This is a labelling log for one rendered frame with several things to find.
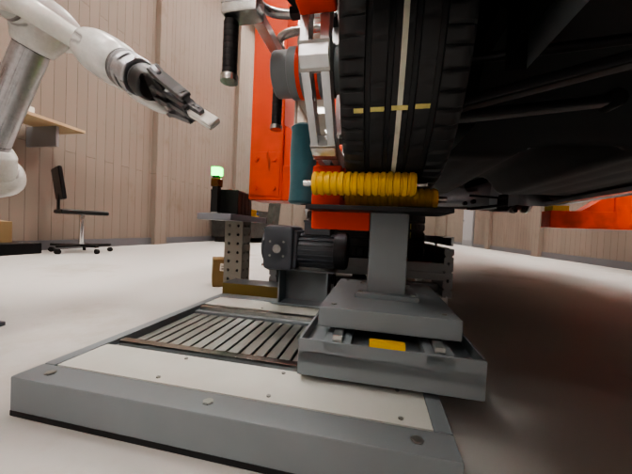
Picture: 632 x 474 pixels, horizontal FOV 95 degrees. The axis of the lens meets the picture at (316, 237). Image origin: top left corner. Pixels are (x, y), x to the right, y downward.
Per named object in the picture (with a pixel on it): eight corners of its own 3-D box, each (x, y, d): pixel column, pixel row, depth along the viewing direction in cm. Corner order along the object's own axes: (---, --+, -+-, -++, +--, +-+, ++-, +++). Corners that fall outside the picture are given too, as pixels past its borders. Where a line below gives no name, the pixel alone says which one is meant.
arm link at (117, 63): (97, 57, 64) (115, 69, 63) (132, 40, 68) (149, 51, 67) (118, 94, 72) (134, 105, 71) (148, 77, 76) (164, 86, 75)
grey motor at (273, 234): (365, 319, 104) (370, 222, 103) (256, 308, 113) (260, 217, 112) (367, 307, 122) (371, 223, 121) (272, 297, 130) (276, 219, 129)
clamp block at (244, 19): (256, 8, 67) (257, -15, 67) (220, 12, 69) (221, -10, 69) (263, 23, 72) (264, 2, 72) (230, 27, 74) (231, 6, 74)
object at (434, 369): (484, 407, 53) (488, 355, 53) (296, 378, 61) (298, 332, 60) (433, 323, 102) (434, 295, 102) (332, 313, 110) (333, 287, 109)
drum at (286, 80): (343, 83, 76) (345, 28, 75) (266, 87, 80) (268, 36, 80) (348, 106, 89) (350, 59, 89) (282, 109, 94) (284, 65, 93)
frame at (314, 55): (325, 135, 56) (339, -152, 55) (292, 136, 58) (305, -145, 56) (350, 182, 110) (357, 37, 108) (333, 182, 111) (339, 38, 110)
